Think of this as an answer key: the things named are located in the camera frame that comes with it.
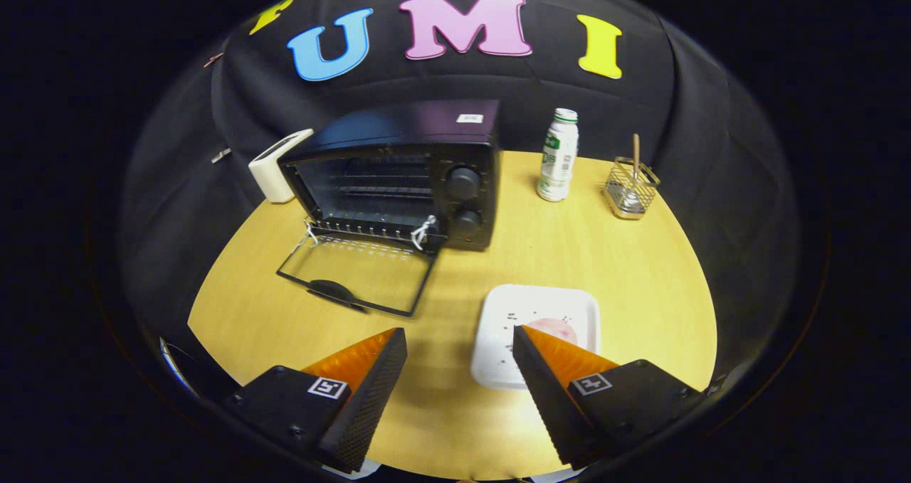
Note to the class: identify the white plastic bottle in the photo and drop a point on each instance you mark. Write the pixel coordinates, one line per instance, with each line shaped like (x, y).
(559, 159)

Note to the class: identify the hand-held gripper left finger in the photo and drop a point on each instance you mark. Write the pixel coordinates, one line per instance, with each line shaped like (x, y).
(370, 397)

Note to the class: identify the black toaster oven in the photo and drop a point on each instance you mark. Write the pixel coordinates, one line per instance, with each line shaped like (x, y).
(398, 131)

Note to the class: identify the white square plate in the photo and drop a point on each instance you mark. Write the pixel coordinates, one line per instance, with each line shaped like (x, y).
(498, 326)

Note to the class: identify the wooden stick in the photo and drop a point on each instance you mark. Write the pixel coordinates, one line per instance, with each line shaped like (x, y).
(636, 152)

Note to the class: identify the white bread toaster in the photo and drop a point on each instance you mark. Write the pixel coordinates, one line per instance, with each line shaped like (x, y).
(269, 173)

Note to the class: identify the pink clip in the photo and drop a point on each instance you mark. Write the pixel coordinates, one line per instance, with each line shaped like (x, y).
(213, 60)

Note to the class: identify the silver clip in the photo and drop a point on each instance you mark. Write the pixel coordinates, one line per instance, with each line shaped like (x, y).
(220, 156)

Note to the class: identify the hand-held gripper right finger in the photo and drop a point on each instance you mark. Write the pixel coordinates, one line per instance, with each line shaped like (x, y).
(551, 405)

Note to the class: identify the pink ham slice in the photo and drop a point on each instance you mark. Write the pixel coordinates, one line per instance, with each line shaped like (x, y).
(559, 328)

